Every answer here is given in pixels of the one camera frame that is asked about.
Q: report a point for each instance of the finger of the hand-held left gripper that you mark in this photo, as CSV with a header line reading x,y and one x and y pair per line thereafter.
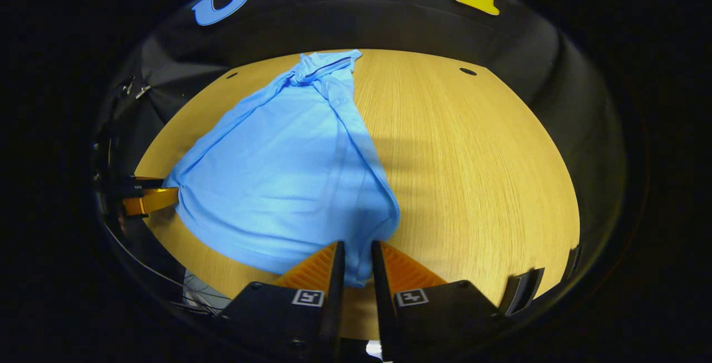
x,y
150,200
142,186

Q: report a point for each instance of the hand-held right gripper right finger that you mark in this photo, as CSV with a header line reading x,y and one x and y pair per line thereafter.
x,y
381,296

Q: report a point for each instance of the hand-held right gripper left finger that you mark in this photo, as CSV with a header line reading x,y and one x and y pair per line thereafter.
x,y
336,296

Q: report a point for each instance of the light blue T-shirt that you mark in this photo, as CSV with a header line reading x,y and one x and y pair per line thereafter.
x,y
278,174

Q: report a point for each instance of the black backdrop cloth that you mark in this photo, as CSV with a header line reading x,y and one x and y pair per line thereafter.
x,y
389,24

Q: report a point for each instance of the black bracket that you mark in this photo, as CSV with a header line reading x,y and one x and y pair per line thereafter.
x,y
573,256
523,292

